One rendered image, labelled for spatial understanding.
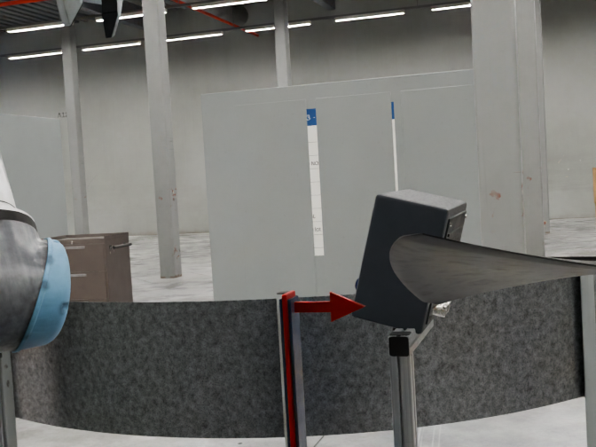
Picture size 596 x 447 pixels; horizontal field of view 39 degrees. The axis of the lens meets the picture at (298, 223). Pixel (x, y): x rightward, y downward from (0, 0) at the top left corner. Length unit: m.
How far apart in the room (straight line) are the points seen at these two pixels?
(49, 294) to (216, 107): 6.30
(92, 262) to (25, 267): 6.42
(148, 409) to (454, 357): 0.91
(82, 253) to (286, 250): 1.75
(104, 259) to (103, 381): 4.67
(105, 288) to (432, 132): 3.01
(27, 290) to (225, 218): 6.26
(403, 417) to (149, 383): 1.42
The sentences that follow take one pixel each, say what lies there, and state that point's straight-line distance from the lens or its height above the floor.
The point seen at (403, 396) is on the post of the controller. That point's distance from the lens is 1.23.
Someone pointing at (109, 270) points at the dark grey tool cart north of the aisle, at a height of 0.60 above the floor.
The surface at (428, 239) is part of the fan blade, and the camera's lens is 0.51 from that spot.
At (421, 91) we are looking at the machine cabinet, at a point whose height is 1.91.
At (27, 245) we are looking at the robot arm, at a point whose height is 1.23.
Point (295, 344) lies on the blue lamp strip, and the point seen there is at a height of 1.15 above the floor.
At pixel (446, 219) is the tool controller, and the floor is 1.21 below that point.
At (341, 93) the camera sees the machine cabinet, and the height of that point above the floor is 1.95.
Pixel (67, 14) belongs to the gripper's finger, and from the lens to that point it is 0.72.
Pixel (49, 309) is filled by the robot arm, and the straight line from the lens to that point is 0.90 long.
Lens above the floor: 1.28
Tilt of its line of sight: 3 degrees down
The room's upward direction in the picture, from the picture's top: 3 degrees counter-clockwise
